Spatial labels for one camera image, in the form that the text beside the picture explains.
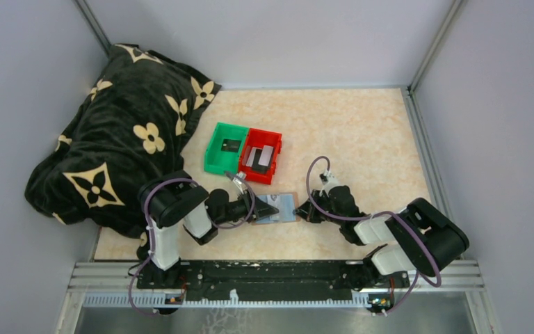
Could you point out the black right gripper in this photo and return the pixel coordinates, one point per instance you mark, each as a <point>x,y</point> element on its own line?
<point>307,211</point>

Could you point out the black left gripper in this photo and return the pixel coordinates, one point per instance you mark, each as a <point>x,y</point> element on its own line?
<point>263,209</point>

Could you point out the brown leather card holder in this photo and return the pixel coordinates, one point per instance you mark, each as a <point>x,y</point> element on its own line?
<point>269,221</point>

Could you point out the white VIP card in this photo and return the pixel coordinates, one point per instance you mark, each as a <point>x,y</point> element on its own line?
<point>283,202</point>

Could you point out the silver credit card black stripe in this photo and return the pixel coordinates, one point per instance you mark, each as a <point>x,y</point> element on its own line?
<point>266,152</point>

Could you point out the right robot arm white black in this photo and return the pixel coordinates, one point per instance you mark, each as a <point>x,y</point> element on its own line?
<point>419,237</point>

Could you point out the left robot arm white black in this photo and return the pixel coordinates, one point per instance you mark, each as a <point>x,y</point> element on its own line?
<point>176,198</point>

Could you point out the black card in red bin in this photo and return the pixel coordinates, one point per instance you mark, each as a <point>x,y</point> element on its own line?
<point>259,166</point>

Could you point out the black card in green bin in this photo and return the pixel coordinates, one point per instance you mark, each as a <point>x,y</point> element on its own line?
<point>229,145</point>

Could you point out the green plastic bin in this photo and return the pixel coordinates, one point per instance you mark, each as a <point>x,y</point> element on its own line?
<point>215,160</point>

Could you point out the red plastic bin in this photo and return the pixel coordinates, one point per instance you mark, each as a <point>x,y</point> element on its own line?
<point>260,138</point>

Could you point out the black floral blanket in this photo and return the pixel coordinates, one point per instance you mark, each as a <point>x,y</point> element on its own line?
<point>131,128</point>

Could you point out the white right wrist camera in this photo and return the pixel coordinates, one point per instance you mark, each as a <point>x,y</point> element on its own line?
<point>328,179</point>

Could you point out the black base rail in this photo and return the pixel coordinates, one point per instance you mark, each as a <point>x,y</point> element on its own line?
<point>350,274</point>

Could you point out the aluminium frame rail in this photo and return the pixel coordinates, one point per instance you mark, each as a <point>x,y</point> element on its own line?
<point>461,275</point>

